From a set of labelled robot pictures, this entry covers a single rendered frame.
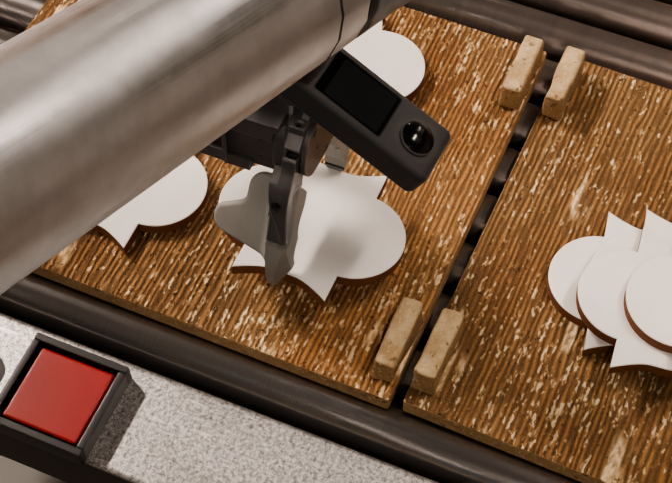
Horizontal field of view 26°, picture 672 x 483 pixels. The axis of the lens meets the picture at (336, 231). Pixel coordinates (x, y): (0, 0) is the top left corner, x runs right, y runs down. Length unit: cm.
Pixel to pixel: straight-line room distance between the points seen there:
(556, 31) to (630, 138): 14
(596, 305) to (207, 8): 54
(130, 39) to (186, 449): 54
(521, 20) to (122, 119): 77
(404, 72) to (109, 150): 68
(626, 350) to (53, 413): 41
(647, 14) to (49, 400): 60
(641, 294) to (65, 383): 41
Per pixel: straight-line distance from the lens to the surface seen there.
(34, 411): 106
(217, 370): 107
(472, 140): 116
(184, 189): 112
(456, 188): 113
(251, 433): 105
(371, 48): 120
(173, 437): 105
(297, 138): 95
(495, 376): 105
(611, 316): 105
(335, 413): 105
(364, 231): 106
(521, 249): 111
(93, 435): 105
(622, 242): 110
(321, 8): 61
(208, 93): 56
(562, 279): 108
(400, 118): 95
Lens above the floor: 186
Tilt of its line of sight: 57 degrees down
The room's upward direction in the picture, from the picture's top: straight up
